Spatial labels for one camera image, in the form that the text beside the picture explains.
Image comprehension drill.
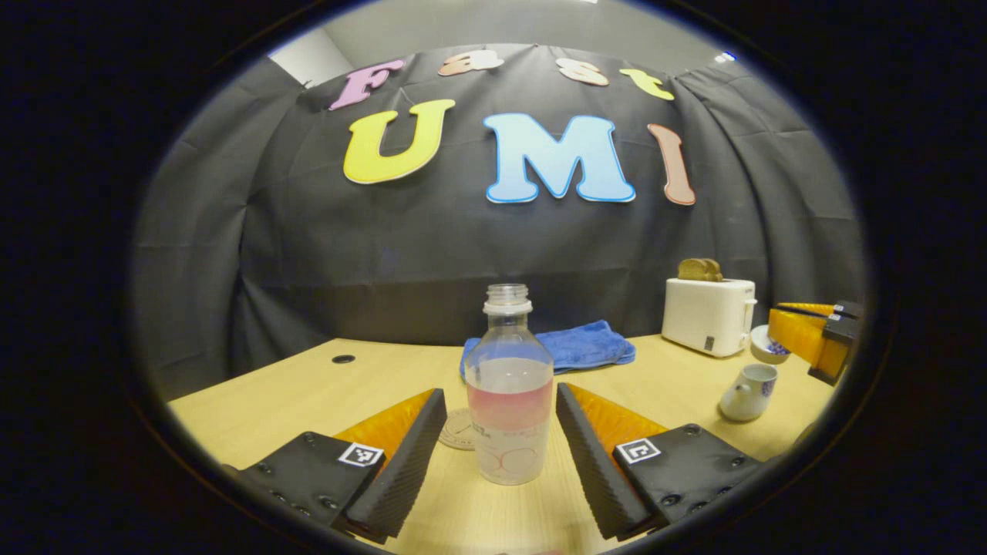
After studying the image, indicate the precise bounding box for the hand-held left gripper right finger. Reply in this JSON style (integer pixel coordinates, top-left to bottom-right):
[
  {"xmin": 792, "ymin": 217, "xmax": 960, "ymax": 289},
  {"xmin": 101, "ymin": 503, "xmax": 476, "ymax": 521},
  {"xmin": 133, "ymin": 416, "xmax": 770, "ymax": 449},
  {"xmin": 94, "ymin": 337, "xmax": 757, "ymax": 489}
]
[{"xmin": 555, "ymin": 381, "xmax": 766, "ymax": 542}]

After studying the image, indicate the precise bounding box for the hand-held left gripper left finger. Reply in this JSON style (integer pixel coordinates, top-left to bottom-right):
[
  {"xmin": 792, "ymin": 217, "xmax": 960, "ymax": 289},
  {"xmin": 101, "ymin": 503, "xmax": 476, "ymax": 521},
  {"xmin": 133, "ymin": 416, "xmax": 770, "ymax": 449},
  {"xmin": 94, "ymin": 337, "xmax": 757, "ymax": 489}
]
[{"xmin": 222, "ymin": 388, "xmax": 448, "ymax": 545}]

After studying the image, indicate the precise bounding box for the white teacup lid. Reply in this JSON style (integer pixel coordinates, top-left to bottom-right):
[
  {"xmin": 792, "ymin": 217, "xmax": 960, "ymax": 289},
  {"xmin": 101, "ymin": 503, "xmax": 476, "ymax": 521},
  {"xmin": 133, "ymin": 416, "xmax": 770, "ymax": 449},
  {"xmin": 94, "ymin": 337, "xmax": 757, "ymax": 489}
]
[{"xmin": 750, "ymin": 325, "xmax": 792, "ymax": 365}]

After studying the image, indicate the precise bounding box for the round beige coaster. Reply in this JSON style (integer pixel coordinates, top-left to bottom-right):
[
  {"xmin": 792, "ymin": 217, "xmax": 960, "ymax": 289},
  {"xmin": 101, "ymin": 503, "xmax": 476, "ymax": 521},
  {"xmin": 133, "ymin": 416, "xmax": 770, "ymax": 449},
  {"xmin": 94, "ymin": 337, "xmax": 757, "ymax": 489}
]
[{"xmin": 438, "ymin": 408, "xmax": 480, "ymax": 452}]

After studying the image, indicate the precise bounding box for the clear plastic water bottle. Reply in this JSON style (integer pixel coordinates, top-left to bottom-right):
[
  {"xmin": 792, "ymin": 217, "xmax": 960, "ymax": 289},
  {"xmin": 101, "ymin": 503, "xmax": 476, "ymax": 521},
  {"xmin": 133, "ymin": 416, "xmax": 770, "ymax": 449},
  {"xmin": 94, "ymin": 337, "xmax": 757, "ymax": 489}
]
[{"xmin": 464, "ymin": 284, "xmax": 555, "ymax": 486}]

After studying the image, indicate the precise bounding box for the white toaster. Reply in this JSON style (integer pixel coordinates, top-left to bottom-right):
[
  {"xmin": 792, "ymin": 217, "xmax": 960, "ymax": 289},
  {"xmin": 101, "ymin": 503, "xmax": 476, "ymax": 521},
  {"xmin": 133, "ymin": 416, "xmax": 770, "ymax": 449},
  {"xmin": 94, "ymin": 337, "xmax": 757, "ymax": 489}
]
[{"xmin": 662, "ymin": 277, "xmax": 759, "ymax": 358}]

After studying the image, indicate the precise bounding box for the blue folded towel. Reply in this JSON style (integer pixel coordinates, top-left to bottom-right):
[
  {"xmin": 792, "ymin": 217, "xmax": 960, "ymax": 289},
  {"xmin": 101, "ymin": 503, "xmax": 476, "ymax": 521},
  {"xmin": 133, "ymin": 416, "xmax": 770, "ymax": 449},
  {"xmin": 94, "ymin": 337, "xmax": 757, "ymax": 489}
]
[{"xmin": 460, "ymin": 320, "xmax": 637, "ymax": 378}]

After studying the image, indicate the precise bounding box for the black backdrop cloth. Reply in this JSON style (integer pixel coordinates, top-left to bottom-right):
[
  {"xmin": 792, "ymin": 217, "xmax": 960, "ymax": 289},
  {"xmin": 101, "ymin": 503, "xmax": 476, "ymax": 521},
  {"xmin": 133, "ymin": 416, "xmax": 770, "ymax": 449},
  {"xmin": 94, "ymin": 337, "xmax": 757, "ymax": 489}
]
[{"xmin": 130, "ymin": 42, "xmax": 868, "ymax": 402}]

